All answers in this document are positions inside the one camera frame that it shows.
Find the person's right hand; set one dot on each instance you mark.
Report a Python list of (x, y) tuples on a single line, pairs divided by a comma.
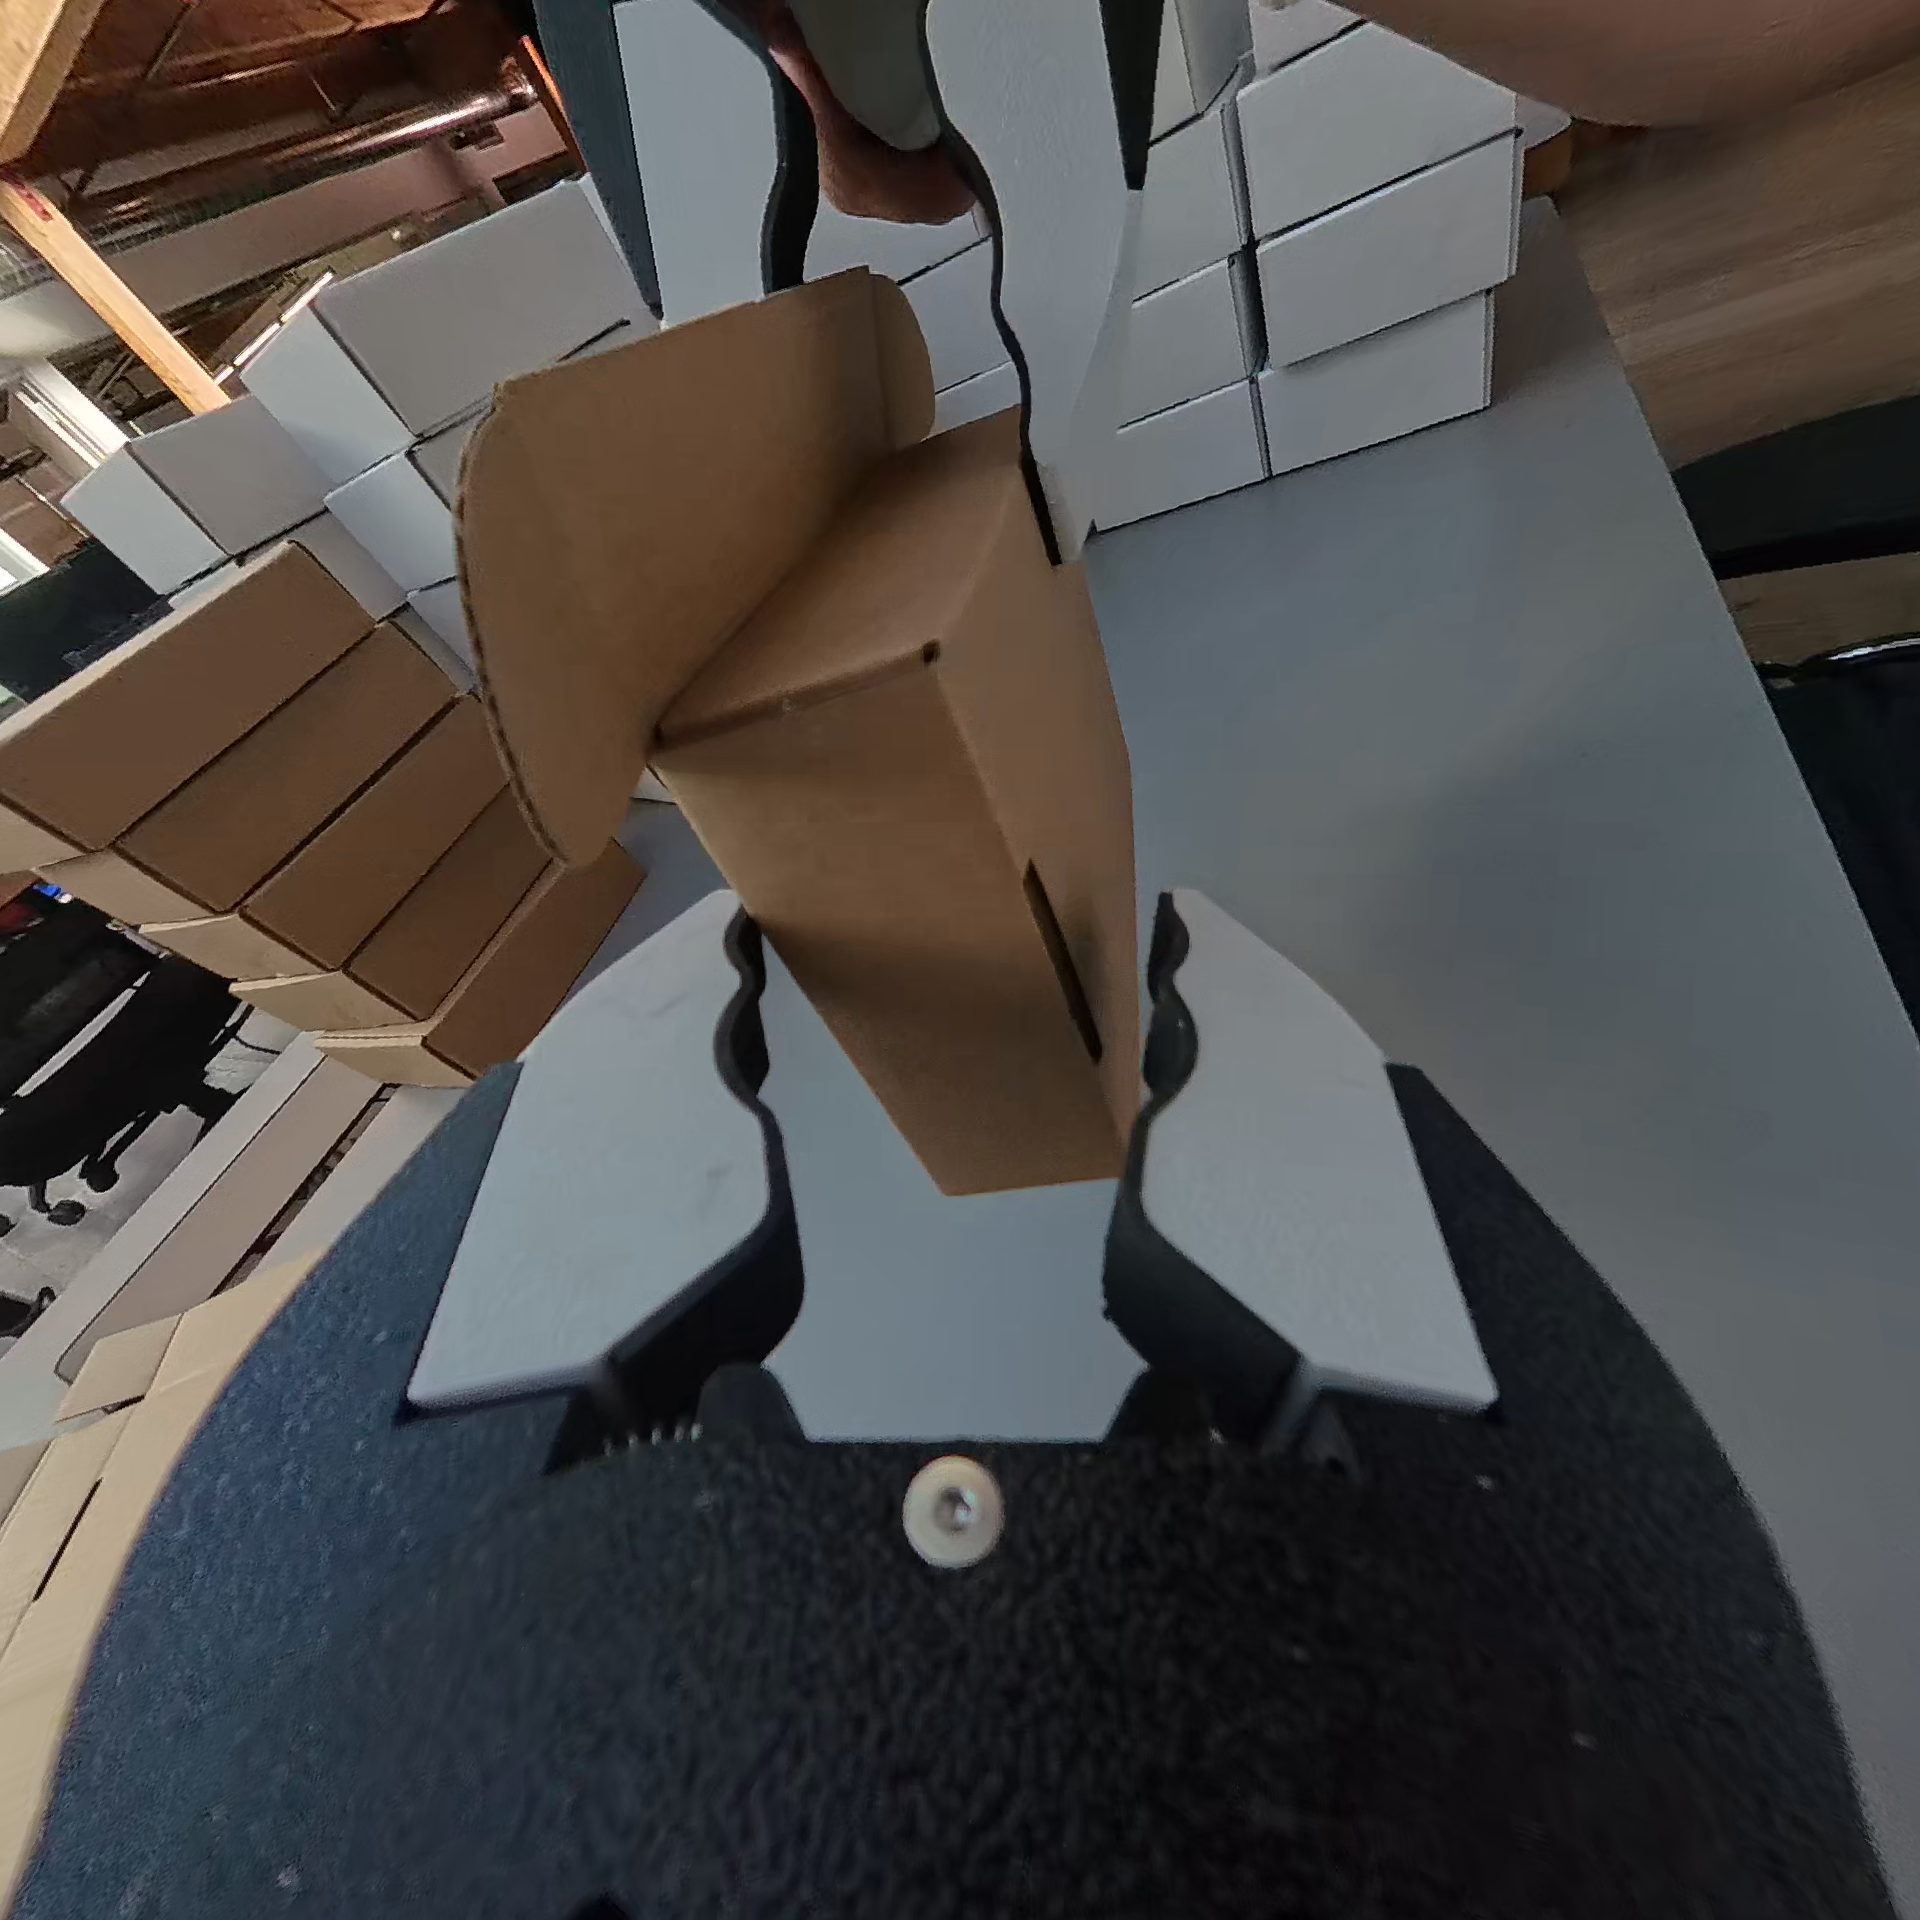
[(901, 182)]

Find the pile of flat cardboard sheets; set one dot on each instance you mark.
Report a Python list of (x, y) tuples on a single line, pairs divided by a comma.
[(136, 1349)]

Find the person's right forearm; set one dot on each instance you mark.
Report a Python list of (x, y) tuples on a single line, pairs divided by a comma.
[(1499, 54)]

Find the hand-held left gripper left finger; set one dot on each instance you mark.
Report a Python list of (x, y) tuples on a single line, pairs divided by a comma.
[(600, 1214)]

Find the brown cardboard box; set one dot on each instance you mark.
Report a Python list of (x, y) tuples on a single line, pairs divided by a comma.
[(839, 630)]

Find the stack of brown boxes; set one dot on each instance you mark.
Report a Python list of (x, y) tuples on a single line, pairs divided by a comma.
[(299, 809)]

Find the wooden beam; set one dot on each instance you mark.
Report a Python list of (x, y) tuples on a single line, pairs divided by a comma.
[(120, 301)]

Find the metal ceiling duct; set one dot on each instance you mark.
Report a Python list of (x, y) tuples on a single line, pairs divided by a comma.
[(376, 129)]

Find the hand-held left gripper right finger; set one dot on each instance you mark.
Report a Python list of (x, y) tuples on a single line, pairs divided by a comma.
[(1306, 1200)]

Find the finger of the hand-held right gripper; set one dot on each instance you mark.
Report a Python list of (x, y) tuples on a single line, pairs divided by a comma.
[(1050, 225), (698, 149)]

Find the black office chair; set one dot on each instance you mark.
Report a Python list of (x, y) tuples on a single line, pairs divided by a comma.
[(1845, 751)]

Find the red label sticker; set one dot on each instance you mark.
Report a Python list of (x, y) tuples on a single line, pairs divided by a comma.
[(23, 199)]

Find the stack of white boxes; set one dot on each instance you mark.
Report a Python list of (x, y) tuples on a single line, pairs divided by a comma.
[(1350, 225)]

